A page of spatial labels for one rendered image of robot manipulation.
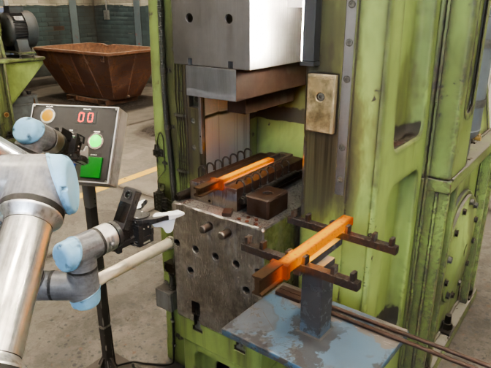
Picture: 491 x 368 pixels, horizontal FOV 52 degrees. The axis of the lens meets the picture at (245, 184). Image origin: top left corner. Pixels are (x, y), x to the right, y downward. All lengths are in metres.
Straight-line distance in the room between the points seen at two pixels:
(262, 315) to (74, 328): 1.51
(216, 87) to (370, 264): 0.72
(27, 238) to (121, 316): 1.89
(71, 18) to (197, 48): 9.52
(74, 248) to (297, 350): 0.60
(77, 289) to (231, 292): 0.57
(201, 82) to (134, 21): 8.97
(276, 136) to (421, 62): 0.63
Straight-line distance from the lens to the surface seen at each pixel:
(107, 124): 1.85
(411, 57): 1.78
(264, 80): 1.63
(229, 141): 1.96
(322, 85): 1.49
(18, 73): 6.70
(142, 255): 1.99
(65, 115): 1.94
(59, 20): 10.90
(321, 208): 1.61
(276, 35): 1.58
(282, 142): 2.03
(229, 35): 1.51
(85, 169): 1.84
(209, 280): 1.74
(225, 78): 1.53
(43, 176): 0.99
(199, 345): 1.94
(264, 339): 1.35
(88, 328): 2.76
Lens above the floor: 1.55
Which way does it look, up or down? 20 degrees down
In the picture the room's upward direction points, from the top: straight up
